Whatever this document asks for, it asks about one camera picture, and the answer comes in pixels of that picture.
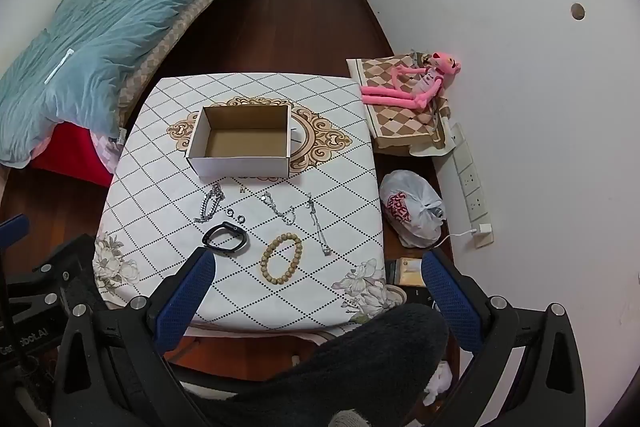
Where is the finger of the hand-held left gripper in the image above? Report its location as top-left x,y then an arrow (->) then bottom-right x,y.
10,234 -> 97,308
0,214 -> 28,252

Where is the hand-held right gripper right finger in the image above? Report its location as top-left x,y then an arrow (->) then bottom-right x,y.
421,248 -> 587,427

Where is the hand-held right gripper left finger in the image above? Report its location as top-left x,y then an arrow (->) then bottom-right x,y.
52,247 -> 218,427

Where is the wooden bead bracelet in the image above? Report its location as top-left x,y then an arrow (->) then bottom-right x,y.
259,233 -> 304,280

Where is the black smart band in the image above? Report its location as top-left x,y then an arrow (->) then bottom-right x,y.
202,222 -> 249,254

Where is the thick silver chain bracelet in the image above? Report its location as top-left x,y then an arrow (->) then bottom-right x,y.
192,183 -> 224,224

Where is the silver chain with pendant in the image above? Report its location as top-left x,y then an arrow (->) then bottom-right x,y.
304,196 -> 333,256

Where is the thin silver necklace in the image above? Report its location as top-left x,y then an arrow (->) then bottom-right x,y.
260,191 -> 298,225

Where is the cardboard box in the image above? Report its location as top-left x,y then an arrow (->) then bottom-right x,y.
186,104 -> 292,180

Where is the yellow flat box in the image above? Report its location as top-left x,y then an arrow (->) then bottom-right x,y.
387,257 -> 426,288

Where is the white crumpled tissue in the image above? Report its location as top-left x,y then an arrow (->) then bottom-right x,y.
424,359 -> 453,405

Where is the red bed sheet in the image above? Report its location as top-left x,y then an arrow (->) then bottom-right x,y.
31,123 -> 115,186

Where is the white plastic bag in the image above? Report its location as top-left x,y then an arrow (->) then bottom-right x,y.
378,169 -> 447,249

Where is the brown checkered cushion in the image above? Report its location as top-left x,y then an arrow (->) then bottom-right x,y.
346,54 -> 456,152

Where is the white diamond-pattern tablecloth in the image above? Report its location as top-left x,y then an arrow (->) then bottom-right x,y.
92,73 -> 406,333

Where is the bed with checkered mattress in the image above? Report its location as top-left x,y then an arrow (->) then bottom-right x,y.
30,0 -> 261,188

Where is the light blue duvet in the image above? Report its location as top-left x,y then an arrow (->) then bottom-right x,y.
0,0 -> 257,168

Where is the pink plush toy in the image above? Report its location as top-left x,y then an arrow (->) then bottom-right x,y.
360,51 -> 462,110

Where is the white charger cable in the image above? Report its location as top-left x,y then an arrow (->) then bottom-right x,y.
432,229 -> 478,249

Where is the white wall socket strip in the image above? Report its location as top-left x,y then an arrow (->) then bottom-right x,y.
432,123 -> 493,249

